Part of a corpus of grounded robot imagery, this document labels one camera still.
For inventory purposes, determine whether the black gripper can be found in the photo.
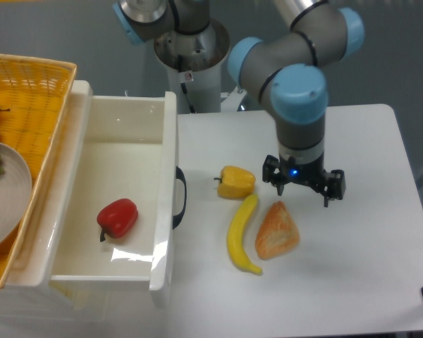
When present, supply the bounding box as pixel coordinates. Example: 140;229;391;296
262;155;346;208

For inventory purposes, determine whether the white drawer cabinet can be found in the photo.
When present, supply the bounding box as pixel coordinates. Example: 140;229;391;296
0;80;109;321

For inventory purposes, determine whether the grey ribbed plate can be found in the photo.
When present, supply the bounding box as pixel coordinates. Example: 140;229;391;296
0;142;32;243

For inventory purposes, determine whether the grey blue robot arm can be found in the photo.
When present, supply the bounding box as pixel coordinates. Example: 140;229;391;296
113;1;364;201

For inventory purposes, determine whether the yellow bell pepper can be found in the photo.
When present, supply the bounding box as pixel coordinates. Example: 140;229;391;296
214;165;256;199

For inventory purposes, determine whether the orange bread pastry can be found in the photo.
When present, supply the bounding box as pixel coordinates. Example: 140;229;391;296
255;201;300;260

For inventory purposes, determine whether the white top drawer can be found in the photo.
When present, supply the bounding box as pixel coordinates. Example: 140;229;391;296
51;92;178;308

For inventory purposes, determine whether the red bell pepper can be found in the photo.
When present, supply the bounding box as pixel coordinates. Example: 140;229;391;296
96;199;139;242

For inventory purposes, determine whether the black drawer handle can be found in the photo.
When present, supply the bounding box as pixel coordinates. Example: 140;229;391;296
173;166;188;229

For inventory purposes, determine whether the yellow banana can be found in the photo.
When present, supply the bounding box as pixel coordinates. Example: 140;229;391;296
226;194;262;275

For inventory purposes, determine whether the yellow wicker basket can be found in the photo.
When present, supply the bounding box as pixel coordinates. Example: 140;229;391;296
0;54;77;289

